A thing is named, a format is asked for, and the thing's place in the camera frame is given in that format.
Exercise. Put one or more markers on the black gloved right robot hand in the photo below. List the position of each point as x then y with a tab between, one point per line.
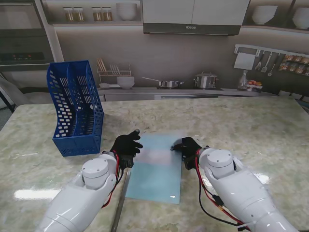
189	145

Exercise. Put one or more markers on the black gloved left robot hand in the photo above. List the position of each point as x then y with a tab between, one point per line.
125	145

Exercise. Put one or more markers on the light blue translucent folder cover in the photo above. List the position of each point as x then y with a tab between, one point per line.
157	178

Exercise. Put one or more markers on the grey folder slide bar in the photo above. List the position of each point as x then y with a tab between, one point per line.
120	205

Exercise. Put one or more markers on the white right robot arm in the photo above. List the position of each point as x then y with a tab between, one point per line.
243	191

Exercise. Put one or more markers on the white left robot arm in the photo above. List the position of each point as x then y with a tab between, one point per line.
77	195

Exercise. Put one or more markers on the blue perforated plastic file rack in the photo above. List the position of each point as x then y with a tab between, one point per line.
72	101

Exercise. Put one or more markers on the printed kitchen scene backdrop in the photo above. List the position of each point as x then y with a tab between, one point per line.
169	60

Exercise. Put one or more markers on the black metal stand leg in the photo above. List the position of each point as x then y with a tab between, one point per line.
7	99

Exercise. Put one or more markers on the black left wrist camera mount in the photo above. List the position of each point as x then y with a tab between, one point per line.
127	162

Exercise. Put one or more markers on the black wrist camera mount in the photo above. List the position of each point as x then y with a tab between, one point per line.
190	163
127	162

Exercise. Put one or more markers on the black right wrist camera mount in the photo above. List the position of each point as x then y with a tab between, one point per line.
190	163

